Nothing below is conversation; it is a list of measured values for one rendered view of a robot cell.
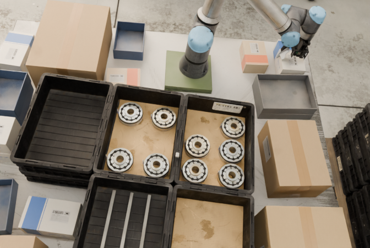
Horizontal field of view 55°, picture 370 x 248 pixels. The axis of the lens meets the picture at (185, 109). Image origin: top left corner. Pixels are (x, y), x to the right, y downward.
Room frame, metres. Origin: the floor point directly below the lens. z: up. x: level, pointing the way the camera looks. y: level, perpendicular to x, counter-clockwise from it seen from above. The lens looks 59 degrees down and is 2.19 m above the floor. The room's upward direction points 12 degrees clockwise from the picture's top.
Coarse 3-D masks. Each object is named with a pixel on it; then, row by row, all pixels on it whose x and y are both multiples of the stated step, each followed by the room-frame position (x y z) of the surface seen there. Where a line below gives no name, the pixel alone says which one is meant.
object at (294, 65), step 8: (280, 40) 1.38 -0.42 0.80; (280, 48) 1.32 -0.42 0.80; (288, 56) 1.28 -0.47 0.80; (280, 64) 1.23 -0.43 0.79; (288, 64) 1.22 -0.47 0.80; (296, 64) 1.23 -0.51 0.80; (280, 72) 1.19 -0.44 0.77; (288, 72) 1.19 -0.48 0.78; (296, 72) 1.20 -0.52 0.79; (304, 72) 1.21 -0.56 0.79
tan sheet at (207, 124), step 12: (192, 120) 0.78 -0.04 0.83; (204, 120) 0.79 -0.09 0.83; (216, 120) 0.80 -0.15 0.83; (192, 132) 0.72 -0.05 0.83; (204, 132) 0.73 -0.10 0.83; (216, 132) 0.74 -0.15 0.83; (216, 144) 0.68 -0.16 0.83; (216, 156) 0.63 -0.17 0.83; (216, 168) 0.58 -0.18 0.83; (180, 180) 0.50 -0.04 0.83; (216, 180) 0.53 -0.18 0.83
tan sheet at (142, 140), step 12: (144, 108) 0.79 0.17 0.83; (156, 108) 0.80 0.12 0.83; (144, 120) 0.73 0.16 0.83; (120, 132) 0.65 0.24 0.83; (132, 132) 0.66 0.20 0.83; (144, 132) 0.67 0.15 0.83; (156, 132) 0.68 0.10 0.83; (168, 132) 0.69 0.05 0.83; (120, 144) 0.59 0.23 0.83; (132, 144) 0.61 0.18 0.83; (144, 144) 0.62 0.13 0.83; (156, 144) 0.63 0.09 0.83; (168, 144) 0.64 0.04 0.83; (144, 156) 0.57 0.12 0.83; (168, 156) 0.59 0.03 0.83; (132, 168) 0.51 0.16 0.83
